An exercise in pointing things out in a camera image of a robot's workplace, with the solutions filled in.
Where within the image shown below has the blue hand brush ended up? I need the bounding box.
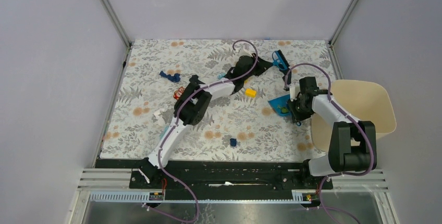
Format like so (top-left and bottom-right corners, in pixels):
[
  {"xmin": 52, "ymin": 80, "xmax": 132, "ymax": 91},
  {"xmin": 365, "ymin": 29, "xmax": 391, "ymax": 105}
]
[{"xmin": 272, "ymin": 50, "xmax": 291, "ymax": 85}]

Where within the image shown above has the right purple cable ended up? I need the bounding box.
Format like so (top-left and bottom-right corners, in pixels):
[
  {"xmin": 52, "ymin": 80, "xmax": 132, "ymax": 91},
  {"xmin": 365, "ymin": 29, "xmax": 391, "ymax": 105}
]
[{"xmin": 284, "ymin": 63, "xmax": 376, "ymax": 177}]

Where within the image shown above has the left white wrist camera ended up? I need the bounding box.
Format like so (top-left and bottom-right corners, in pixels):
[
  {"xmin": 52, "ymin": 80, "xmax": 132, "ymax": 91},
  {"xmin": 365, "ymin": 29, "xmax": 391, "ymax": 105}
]
[{"xmin": 238, "ymin": 47, "xmax": 253, "ymax": 58}]

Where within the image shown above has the blue dustpan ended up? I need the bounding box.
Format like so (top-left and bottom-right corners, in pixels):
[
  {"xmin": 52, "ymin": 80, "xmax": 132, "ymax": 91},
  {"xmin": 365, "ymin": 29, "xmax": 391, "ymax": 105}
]
[{"xmin": 268, "ymin": 94, "xmax": 302, "ymax": 127}]

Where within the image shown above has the beige waste bin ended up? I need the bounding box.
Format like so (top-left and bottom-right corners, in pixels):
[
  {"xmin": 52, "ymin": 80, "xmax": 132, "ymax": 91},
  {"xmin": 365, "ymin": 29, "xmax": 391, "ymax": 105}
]
[{"xmin": 311, "ymin": 80, "xmax": 397, "ymax": 152}]

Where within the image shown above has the dark blue paper scrap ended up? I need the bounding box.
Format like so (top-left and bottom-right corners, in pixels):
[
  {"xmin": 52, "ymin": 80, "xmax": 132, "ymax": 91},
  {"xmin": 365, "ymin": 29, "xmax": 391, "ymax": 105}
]
[{"xmin": 229, "ymin": 138, "xmax": 239, "ymax": 147}]

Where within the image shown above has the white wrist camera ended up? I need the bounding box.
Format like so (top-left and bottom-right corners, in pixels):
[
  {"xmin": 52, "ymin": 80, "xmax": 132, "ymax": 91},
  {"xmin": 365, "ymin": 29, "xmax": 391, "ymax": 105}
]
[
  {"xmin": 289, "ymin": 86, "xmax": 298, "ymax": 102},
  {"xmin": 238, "ymin": 47, "xmax": 253, "ymax": 58}
]

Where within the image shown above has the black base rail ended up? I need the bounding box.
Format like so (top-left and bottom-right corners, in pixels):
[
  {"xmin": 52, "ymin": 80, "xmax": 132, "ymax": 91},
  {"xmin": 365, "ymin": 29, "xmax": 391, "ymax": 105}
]
[{"xmin": 129, "ymin": 160, "xmax": 322, "ymax": 201}]

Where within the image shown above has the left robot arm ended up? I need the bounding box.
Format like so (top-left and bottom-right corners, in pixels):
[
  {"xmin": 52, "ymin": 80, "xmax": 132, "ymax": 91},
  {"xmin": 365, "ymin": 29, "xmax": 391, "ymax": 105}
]
[{"xmin": 139, "ymin": 54, "xmax": 273, "ymax": 188}]

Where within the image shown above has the floral tablecloth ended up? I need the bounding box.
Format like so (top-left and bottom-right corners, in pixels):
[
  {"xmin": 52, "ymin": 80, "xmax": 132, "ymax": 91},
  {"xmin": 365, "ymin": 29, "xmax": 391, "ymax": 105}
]
[{"xmin": 100, "ymin": 39, "xmax": 324, "ymax": 162}]

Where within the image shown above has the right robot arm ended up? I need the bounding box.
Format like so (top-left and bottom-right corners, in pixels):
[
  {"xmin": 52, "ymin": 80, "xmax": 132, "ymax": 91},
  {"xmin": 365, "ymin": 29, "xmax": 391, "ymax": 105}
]
[{"xmin": 286, "ymin": 77, "xmax": 376, "ymax": 189}]

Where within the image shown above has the yellow toy brick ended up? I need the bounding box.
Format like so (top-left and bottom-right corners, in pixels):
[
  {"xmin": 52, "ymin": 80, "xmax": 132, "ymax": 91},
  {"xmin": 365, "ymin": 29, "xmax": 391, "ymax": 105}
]
[{"xmin": 244, "ymin": 88, "xmax": 257, "ymax": 98}]

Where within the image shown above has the red toy robot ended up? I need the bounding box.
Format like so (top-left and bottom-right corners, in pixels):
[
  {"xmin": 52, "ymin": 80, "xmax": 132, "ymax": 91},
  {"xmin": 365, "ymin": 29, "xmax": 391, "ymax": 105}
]
[{"xmin": 173, "ymin": 86, "xmax": 185, "ymax": 100}]

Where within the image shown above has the green paper scrap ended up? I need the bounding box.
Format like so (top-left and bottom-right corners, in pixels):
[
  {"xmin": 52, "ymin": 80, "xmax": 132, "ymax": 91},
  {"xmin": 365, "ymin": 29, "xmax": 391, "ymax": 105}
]
[{"xmin": 279, "ymin": 107, "xmax": 289, "ymax": 115}]

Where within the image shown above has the long dark blue scrap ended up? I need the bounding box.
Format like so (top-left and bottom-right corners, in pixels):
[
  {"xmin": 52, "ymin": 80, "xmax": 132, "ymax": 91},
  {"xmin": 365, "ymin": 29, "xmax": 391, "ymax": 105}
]
[{"xmin": 159, "ymin": 71, "xmax": 181, "ymax": 83}]

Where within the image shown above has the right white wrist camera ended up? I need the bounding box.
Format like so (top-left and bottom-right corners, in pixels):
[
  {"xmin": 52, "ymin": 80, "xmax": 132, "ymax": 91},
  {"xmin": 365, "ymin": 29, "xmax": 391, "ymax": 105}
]
[{"xmin": 289, "ymin": 86, "xmax": 298, "ymax": 102}]

